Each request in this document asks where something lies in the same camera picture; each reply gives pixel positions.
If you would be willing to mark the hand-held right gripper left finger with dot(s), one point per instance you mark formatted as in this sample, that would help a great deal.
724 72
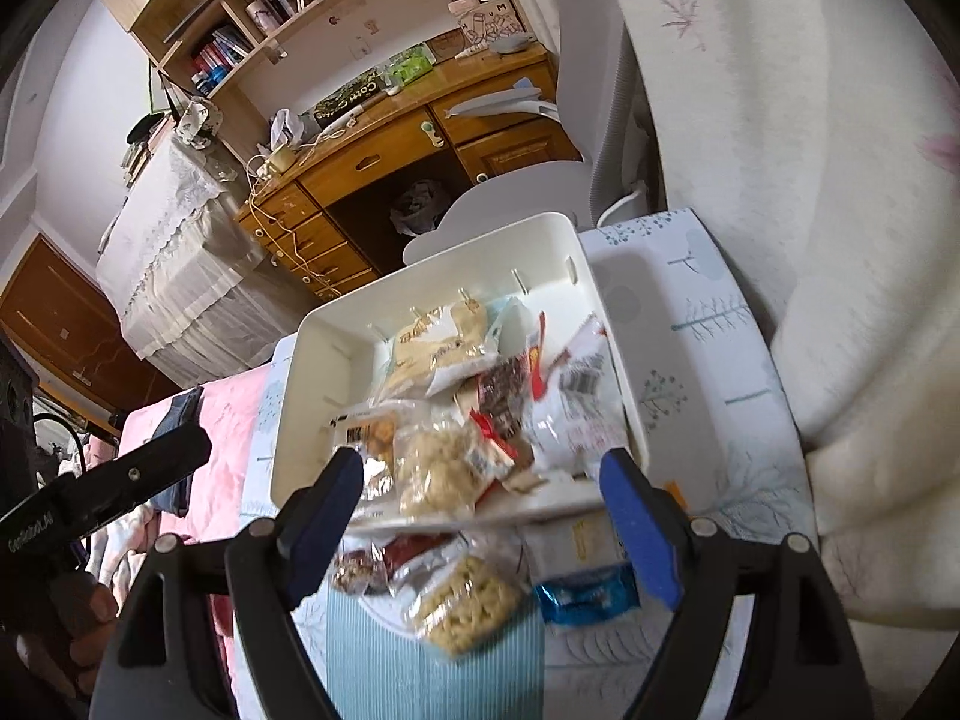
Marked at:
330 510

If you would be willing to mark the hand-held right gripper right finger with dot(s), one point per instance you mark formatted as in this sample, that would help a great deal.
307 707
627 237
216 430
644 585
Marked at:
637 532

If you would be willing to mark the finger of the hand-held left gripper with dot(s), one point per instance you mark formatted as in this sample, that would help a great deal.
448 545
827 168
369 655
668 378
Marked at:
135 474

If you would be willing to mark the yellow puff snack packet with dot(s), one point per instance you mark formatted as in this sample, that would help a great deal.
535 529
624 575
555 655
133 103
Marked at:
375 435

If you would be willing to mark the clear floss bun packet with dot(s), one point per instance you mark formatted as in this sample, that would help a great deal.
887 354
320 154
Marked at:
435 469

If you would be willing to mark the white red label snack packet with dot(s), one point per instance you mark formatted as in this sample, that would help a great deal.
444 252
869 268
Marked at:
581 431

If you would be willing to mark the white plastic bin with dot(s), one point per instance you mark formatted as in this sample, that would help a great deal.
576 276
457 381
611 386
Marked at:
330 360

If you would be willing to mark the sliced bread packet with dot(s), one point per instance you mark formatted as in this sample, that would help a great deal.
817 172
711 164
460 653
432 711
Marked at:
435 349

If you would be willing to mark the dark seaweed snack packet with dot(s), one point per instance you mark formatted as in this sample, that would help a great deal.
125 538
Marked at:
502 390

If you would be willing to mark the person's left hand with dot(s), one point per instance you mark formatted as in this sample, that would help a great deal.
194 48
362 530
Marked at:
75 615

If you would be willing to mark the white yellow snack packet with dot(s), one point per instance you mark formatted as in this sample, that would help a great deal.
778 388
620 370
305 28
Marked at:
577 540

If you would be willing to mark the dark blue jeans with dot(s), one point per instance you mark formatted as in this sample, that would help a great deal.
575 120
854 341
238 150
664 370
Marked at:
180 409

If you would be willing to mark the blue foil snack packet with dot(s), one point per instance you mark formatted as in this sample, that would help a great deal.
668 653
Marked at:
585 594

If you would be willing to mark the red nut snack packet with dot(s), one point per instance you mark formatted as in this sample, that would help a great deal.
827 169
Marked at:
405 555

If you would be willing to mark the pink blanket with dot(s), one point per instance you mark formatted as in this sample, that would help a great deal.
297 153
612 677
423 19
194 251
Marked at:
225 405

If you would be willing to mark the clear cracker packet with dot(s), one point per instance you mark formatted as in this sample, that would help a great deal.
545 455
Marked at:
465 604

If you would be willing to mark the wooden door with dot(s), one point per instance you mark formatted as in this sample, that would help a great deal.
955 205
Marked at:
60 322

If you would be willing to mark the small red white packet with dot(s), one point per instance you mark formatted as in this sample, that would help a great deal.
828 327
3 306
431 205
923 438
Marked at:
487 427

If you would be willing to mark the red striped snack packet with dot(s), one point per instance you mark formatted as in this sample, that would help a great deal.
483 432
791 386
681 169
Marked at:
536 360

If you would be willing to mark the white lace covered cabinet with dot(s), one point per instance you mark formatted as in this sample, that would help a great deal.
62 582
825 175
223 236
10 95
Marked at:
172 262

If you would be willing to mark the pale blue snack packet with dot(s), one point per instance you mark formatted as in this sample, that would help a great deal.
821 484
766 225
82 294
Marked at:
514 322

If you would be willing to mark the trash bin with black bag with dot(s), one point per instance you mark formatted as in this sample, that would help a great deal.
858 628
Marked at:
416 206

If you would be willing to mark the floral pouch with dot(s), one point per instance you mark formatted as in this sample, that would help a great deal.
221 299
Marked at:
199 120

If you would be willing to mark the white plastic bag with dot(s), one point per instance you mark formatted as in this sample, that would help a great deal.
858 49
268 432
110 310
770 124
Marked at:
286 127

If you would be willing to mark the white leaf printed blanket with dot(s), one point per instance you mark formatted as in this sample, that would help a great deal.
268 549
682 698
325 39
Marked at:
825 202

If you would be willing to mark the wooden desk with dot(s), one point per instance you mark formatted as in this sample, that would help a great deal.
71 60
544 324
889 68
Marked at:
420 139

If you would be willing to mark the black printed box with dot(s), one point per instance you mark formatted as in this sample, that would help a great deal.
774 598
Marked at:
345 99

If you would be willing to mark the row of red books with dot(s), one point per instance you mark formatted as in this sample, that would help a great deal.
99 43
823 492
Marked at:
217 56

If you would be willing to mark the green packet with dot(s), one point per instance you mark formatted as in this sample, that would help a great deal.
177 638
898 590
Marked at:
409 65

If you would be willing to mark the grey office chair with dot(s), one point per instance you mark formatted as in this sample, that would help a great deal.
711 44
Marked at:
600 52

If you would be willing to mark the row of dark books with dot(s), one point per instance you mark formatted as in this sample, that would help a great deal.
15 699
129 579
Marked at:
270 4

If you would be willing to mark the white patterned box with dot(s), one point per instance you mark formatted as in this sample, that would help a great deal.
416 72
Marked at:
487 26

